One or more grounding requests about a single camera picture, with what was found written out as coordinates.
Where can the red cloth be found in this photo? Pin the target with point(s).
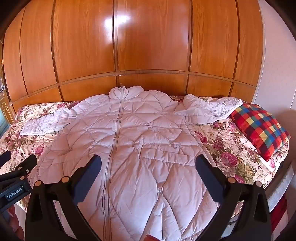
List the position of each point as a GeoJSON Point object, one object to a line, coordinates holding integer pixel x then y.
{"type": "Point", "coordinates": [278, 213]}

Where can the white quilted jacket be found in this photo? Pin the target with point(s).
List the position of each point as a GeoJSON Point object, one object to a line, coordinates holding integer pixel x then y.
{"type": "Point", "coordinates": [143, 139]}

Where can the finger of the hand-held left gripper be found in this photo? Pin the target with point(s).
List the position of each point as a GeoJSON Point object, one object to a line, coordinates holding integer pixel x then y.
{"type": "Point", "coordinates": [5, 157]}
{"type": "Point", "coordinates": [26, 165]}

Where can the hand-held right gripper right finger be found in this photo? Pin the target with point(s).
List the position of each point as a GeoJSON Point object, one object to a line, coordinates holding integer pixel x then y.
{"type": "Point", "coordinates": [205, 171]}

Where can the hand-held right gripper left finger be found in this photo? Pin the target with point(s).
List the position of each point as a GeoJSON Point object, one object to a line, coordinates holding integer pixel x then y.
{"type": "Point", "coordinates": [92, 171]}

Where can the plaid pillow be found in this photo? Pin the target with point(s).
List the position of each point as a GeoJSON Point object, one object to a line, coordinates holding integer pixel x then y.
{"type": "Point", "coordinates": [259, 129]}

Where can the wooden framed glass panel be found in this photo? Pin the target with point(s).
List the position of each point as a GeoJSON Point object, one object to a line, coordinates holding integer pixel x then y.
{"type": "Point", "coordinates": [4, 115]}

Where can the floral bedspread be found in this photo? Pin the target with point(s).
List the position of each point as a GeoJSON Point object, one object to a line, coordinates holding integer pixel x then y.
{"type": "Point", "coordinates": [222, 143]}

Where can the grey mattress edge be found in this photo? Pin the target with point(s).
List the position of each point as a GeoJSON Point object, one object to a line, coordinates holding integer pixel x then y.
{"type": "Point", "coordinates": [277, 192]}

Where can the person's left hand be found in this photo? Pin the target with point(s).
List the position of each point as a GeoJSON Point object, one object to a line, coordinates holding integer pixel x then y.
{"type": "Point", "coordinates": [16, 224]}

